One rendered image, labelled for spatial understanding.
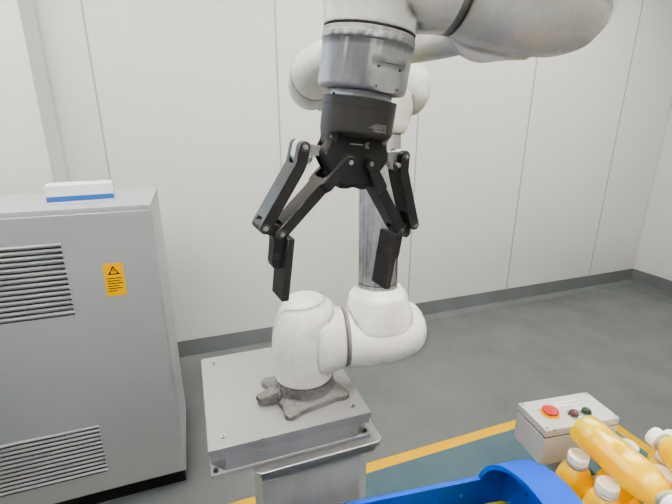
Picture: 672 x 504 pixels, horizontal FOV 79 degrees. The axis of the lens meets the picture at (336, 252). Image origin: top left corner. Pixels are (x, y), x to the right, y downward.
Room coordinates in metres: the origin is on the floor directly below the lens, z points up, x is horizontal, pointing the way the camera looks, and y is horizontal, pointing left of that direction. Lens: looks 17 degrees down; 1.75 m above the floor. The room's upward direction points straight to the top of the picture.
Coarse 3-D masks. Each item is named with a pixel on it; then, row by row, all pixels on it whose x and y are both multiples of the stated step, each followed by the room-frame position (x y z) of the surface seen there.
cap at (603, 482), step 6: (600, 480) 0.61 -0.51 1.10; (606, 480) 0.61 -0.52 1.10; (612, 480) 0.61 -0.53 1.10; (600, 486) 0.60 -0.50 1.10; (606, 486) 0.60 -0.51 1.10; (612, 486) 0.60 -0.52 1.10; (618, 486) 0.60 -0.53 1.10; (600, 492) 0.60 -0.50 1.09; (606, 492) 0.59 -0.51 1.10; (612, 492) 0.59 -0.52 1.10; (618, 492) 0.59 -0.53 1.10; (612, 498) 0.59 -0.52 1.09
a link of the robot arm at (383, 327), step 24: (408, 96) 0.95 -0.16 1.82; (408, 120) 0.98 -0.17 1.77; (384, 168) 0.95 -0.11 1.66; (360, 192) 0.98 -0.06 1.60; (360, 216) 0.97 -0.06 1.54; (360, 240) 0.97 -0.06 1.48; (360, 264) 0.96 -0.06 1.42; (360, 288) 0.95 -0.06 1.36; (360, 312) 0.91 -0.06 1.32; (384, 312) 0.90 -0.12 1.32; (408, 312) 0.92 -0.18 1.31; (360, 336) 0.88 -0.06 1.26; (384, 336) 0.89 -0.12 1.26; (408, 336) 0.90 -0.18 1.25; (360, 360) 0.88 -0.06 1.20; (384, 360) 0.90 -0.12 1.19
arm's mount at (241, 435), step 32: (256, 352) 1.12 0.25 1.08; (224, 384) 0.95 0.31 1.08; (256, 384) 0.96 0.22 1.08; (352, 384) 0.96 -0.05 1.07; (224, 416) 0.83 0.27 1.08; (256, 416) 0.83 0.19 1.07; (320, 416) 0.83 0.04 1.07; (352, 416) 0.83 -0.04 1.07; (224, 448) 0.73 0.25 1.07; (256, 448) 0.75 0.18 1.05; (288, 448) 0.78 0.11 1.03; (320, 448) 0.80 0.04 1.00
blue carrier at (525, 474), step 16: (496, 464) 0.56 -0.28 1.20; (512, 464) 0.54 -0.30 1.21; (528, 464) 0.54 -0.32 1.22; (464, 480) 0.59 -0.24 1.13; (480, 480) 0.59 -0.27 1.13; (496, 480) 0.60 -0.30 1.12; (512, 480) 0.58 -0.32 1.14; (528, 480) 0.49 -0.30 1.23; (544, 480) 0.49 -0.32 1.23; (560, 480) 0.49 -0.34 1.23; (384, 496) 0.55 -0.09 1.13; (400, 496) 0.55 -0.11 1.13; (416, 496) 0.56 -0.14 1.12; (432, 496) 0.57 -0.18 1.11; (448, 496) 0.58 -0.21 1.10; (464, 496) 0.59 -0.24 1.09; (480, 496) 0.60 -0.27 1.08; (496, 496) 0.60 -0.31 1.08; (512, 496) 0.58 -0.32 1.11; (528, 496) 0.54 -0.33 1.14; (544, 496) 0.46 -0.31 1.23; (560, 496) 0.46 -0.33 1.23; (576, 496) 0.46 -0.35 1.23
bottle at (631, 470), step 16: (592, 416) 0.71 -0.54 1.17; (576, 432) 0.69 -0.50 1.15; (592, 432) 0.67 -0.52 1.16; (608, 432) 0.66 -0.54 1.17; (592, 448) 0.65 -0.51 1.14; (608, 448) 0.63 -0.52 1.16; (624, 448) 0.62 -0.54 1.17; (608, 464) 0.61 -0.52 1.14; (624, 464) 0.59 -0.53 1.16; (640, 464) 0.58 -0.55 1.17; (624, 480) 0.58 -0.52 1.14; (640, 480) 0.56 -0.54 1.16; (656, 480) 0.56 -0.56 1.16; (640, 496) 0.55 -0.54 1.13; (656, 496) 0.54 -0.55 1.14
